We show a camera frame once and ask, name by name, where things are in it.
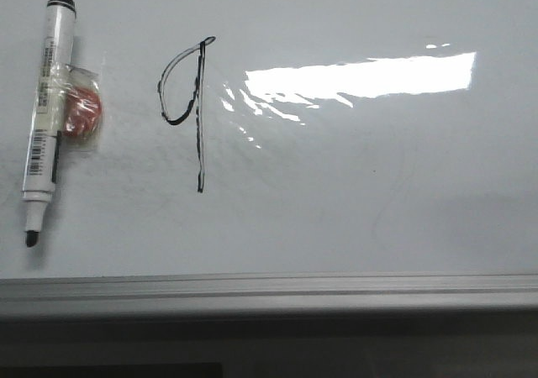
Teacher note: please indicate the white whiteboard with aluminium frame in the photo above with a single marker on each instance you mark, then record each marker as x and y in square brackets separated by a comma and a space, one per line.
[281, 157]

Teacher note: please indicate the white black-tip whiteboard marker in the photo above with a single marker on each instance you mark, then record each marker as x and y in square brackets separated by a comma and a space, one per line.
[48, 116]

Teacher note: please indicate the red round magnet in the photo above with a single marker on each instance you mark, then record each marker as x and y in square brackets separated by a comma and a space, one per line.
[84, 109]

